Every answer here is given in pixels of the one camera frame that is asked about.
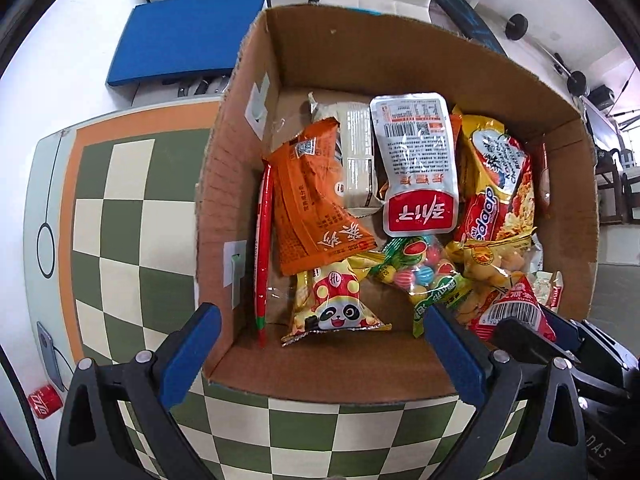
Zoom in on black weight bench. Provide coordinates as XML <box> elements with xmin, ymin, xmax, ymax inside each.
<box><xmin>432</xmin><ymin>0</ymin><xmax>508</xmax><ymax>56</ymax></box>

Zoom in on panda print snack packet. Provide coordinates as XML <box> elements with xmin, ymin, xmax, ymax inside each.
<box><xmin>280</xmin><ymin>255</ymin><xmax>393</xmax><ymax>348</ymax></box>

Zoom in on matte orange snack packet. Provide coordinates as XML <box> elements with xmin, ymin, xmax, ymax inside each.
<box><xmin>262</xmin><ymin>117</ymin><xmax>379</xmax><ymax>277</ymax></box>

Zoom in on black cable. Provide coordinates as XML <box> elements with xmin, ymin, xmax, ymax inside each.
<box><xmin>0</xmin><ymin>345</ymin><xmax>51</xmax><ymax>480</ymax></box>

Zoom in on green checkered mat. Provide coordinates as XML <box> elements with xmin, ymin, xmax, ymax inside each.
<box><xmin>22</xmin><ymin>95</ymin><xmax>531</xmax><ymax>480</ymax></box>

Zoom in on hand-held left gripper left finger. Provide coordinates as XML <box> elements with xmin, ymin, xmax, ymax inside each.
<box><xmin>56</xmin><ymin>302</ymin><xmax>223</xmax><ymax>480</ymax></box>

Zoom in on colourful candy balls bag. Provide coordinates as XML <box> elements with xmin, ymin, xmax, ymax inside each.
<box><xmin>370</xmin><ymin>232</ymin><xmax>473</xmax><ymax>338</ymax></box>

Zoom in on red sausage stick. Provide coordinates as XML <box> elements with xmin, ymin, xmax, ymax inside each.
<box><xmin>254</xmin><ymin>160</ymin><xmax>275</xmax><ymax>348</ymax></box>

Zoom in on yellow red noodle packet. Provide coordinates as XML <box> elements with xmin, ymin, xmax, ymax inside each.
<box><xmin>445</xmin><ymin>110</ymin><xmax>538</xmax><ymax>248</ymax></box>

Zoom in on red triangular snack packet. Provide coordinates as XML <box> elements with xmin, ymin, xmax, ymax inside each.
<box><xmin>472</xmin><ymin>275</ymin><xmax>558</xmax><ymax>343</ymax></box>

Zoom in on brown cardboard box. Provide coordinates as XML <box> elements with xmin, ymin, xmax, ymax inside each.
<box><xmin>196</xmin><ymin>4</ymin><xmax>601</xmax><ymax>406</ymax></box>

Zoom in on black speaker box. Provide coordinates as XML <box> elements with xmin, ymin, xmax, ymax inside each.
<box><xmin>587</xmin><ymin>86</ymin><xmax>615</xmax><ymax>111</ymax></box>

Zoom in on red soda can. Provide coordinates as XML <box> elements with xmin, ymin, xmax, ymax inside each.
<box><xmin>29</xmin><ymin>386</ymin><xmax>62</xmax><ymax>420</ymax></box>

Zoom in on dark wooden chair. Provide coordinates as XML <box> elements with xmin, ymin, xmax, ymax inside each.
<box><xmin>595</xmin><ymin>147</ymin><xmax>640</xmax><ymax>226</ymax></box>

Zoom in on narrow red packet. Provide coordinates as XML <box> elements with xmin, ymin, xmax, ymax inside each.
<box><xmin>537</xmin><ymin>142</ymin><xmax>553</xmax><ymax>211</ymax></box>

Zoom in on small white candy packets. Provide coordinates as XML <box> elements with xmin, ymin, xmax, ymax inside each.
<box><xmin>530</xmin><ymin>270</ymin><xmax>563</xmax><ymax>311</ymax></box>

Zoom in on grey flat device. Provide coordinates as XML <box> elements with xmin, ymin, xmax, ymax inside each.
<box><xmin>36</xmin><ymin>321</ymin><xmax>66</xmax><ymax>393</ymax></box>

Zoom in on yellow puffs bag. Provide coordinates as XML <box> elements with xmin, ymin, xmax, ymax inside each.
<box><xmin>445</xmin><ymin>232</ymin><xmax>543</xmax><ymax>331</ymax></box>

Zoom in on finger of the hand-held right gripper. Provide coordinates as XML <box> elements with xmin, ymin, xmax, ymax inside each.
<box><xmin>487</xmin><ymin>316</ymin><xmax>566</xmax><ymax>361</ymax></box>
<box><xmin>540</xmin><ymin>304</ymin><xmax>588</xmax><ymax>356</ymax></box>

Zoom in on blue seat cushion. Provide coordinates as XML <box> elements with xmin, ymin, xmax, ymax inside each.
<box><xmin>106</xmin><ymin>0</ymin><xmax>267</xmax><ymax>88</ymax></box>

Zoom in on white red snack pouch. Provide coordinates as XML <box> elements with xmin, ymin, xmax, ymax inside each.
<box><xmin>369</xmin><ymin>91</ymin><xmax>461</xmax><ymax>237</ymax></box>

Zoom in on thin cord loop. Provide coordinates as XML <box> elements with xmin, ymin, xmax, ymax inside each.
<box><xmin>37</xmin><ymin>132</ymin><xmax>66</xmax><ymax>281</ymax></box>

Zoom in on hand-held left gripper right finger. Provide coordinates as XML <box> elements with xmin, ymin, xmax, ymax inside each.
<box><xmin>422</xmin><ymin>304</ymin><xmax>588</xmax><ymax>480</ymax></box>

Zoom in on silver cookie packet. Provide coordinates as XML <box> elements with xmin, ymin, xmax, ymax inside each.
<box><xmin>306</xmin><ymin>91</ymin><xmax>383</xmax><ymax>217</ymax></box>

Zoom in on barbell with black plates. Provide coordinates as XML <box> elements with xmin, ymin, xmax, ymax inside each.
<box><xmin>505</xmin><ymin>12</ymin><xmax>588</xmax><ymax>96</ymax></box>

